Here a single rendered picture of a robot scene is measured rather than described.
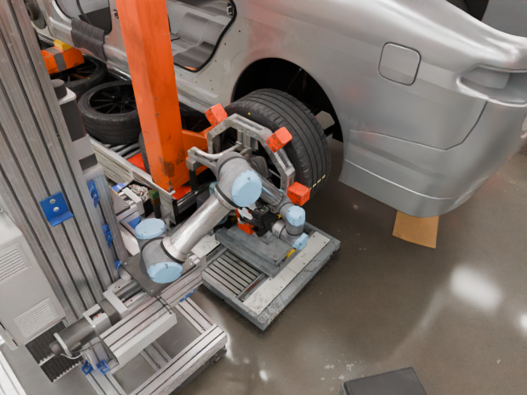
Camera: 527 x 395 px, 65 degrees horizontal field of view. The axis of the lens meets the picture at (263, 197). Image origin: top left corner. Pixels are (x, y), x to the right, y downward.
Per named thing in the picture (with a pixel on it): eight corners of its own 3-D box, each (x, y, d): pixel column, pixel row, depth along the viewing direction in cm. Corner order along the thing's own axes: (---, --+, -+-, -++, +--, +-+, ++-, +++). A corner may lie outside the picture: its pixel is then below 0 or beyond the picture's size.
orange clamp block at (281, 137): (283, 146, 198) (293, 137, 191) (273, 154, 194) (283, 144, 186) (274, 134, 198) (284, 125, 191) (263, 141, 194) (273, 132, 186)
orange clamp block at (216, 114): (230, 117, 213) (219, 102, 212) (219, 123, 209) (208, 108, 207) (223, 122, 219) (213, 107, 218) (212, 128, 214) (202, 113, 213)
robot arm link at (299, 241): (310, 230, 179) (308, 244, 185) (290, 219, 184) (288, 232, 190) (299, 240, 174) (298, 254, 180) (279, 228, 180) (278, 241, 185)
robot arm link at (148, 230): (165, 233, 173) (160, 210, 164) (174, 255, 164) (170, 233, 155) (136, 242, 169) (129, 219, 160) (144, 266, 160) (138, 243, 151)
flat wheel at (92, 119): (68, 136, 335) (59, 110, 319) (112, 98, 382) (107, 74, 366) (142, 152, 322) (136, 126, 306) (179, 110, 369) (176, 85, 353)
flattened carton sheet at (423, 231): (440, 200, 329) (441, 197, 327) (434, 249, 291) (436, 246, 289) (401, 190, 337) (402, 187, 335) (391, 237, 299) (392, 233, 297)
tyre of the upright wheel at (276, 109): (231, 77, 233) (245, 175, 272) (201, 92, 219) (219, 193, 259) (333, 101, 196) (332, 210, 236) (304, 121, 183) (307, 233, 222)
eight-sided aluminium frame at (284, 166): (290, 225, 225) (298, 142, 189) (283, 232, 222) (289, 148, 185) (218, 183, 250) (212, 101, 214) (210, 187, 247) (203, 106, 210)
